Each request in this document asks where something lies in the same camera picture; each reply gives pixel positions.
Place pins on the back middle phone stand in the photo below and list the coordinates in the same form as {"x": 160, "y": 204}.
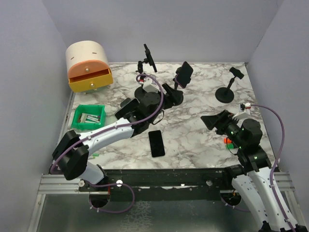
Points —
{"x": 173, "y": 96}

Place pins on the black phone stand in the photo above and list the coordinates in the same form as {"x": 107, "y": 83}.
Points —
{"x": 225, "y": 94}

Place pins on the orange upper drawer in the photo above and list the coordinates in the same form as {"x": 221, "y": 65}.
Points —
{"x": 87, "y": 69}

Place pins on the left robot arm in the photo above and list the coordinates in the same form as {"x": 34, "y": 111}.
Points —
{"x": 133, "y": 118}

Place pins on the grey black phone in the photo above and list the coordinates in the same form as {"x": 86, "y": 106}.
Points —
{"x": 156, "y": 144}

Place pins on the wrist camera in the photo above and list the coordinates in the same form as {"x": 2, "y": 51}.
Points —
{"x": 150, "y": 85}
{"x": 245, "y": 111}

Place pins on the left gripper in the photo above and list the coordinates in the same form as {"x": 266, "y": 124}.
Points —
{"x": 168, "y": 98}

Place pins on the back left phone stand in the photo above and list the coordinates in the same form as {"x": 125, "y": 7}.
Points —
{"x": 139, "y": 92}

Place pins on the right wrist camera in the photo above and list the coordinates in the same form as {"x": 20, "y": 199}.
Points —
{"x": 245, "y": 111}

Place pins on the black phone back left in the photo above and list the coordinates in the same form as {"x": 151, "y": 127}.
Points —
{"x": 149, "y": 58}

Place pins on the beige drawer cabinet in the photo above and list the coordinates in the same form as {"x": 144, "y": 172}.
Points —
{"x": 84, "y": 51}

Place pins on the green plastic bin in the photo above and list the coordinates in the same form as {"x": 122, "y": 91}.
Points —
{"x": 89, "y": 117}

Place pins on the black phone on brown stand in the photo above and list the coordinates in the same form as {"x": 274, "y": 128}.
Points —
{"x": 123, "y": 111}

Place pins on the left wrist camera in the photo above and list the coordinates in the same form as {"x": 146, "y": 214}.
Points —
{"x": 150, "y": 85}

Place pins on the yellow lower drawer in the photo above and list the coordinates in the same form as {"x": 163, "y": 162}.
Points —
{"x": 91, "y": 81}

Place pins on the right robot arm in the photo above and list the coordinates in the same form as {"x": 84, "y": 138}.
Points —
{"x": 253, "y": 178}

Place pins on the black front rail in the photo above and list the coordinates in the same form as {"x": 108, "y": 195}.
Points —
{"x": 166, "y": 185}

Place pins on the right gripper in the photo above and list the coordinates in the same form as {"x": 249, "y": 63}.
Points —
{"x": 220, "y": 121}

